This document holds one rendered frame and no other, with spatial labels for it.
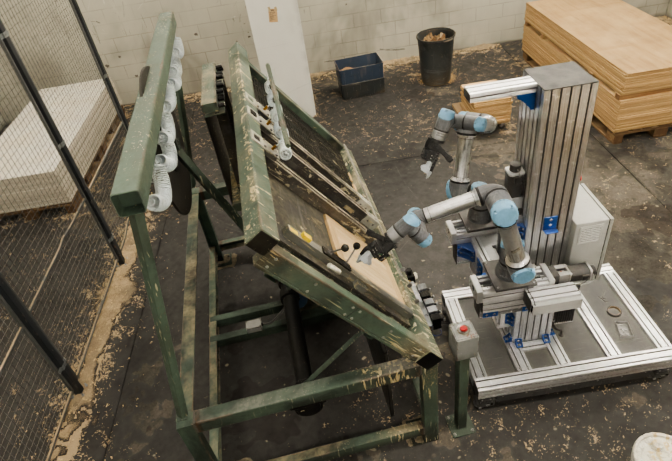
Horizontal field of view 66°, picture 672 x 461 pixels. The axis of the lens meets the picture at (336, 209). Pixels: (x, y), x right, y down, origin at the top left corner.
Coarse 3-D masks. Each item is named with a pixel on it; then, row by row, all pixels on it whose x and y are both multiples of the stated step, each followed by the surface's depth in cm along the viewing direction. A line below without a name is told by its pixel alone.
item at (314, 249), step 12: (288, 228) 233; (300, 240) 236; (312, 252) 241; (336, 264) 249; (348, 276) 255; (360, 276) 260; (372, 288) 264; (384, 300) 271; (396, 300) 277; (408, 312) 280
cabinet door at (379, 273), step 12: (324, 216) 289; (336, 228) 289; (336, 240) 275; (348, 240) 291; (360, 240) 307; (336, 252) 264; (348, 252) 278; (360, 264) 280; (372, 264) 295; (384, 264) 311; (372, 276) 281; (384, 276) 297; (384, 288) 283; (396, 288) 298
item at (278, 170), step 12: (252, 132) 260; (288, 132) 263; (264, 144) 262; (276, 156) 263; (276, 168) 270; (288, 168) 277; (288, 180) 276; (300, 180) 279; (300, 192) 281; (312, 192) 283; (312, 204) 288; (324, 204) 289; (336, 216) 296; (348, 216) 303; (348, 228) 303; (360, 228) 305; (372, 240) 312
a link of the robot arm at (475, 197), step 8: (488, 184) 243; (496, 184) 241; (472, 192) 245; (480, 192) 242; (448, 200) 248; (456, 200) 246; (464, 200) 245; (472, 200) 244; (480, 200) 243; (416, 208) 255; (424, 208) 252; (432, 208) 249; (440, 208) 247; (448, 208) 247; (456, 208) 246; (464, 208) 246; (424, 216) 249; (432, 216) 249; (440, 216) 249
